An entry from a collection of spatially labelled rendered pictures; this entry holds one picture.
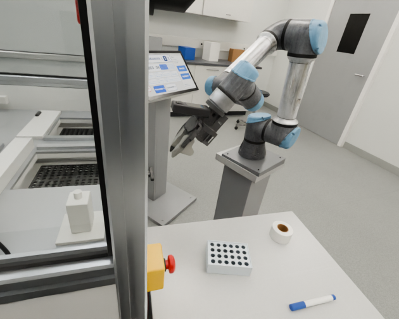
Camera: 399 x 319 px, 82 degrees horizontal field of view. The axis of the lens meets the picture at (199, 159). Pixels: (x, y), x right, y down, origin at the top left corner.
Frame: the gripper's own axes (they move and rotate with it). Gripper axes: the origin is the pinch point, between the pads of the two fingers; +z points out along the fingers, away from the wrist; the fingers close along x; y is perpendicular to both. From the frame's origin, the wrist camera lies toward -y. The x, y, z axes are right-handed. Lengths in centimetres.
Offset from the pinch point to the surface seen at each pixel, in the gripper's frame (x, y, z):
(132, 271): -46.3, -14.7, 2.0
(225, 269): -30.9, 21.5, 10.9
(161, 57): 97, -3, -18
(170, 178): 125, 77, 67
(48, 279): -47, -23, 6
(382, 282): -12, 179, -4
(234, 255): -27.9, 23.8, 7.8
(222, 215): 32, 71, 29
